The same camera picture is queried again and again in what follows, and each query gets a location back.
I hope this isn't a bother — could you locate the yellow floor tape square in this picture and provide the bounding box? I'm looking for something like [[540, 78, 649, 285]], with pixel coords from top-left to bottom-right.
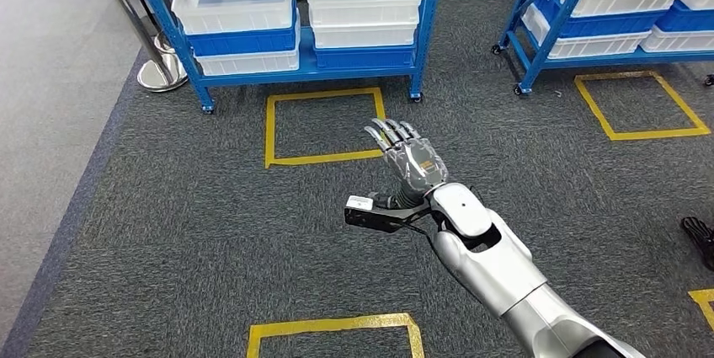
[[573, 69, 713, 142], [264, 85, 387, 170], [245, 312, 426, 358]]

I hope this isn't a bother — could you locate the blue plastic bin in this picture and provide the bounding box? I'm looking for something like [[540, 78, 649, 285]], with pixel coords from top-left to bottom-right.
[[655, 0, 714, 34], [312, 41, 418, 71], [531, 0, 669, 40]]

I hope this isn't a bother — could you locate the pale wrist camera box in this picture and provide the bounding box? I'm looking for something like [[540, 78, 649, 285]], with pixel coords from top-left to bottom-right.
[[344, 195, 376, 213]]

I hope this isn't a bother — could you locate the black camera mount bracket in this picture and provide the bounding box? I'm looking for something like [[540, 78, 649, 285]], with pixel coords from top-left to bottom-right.
[[343, 205, 435, 236]]

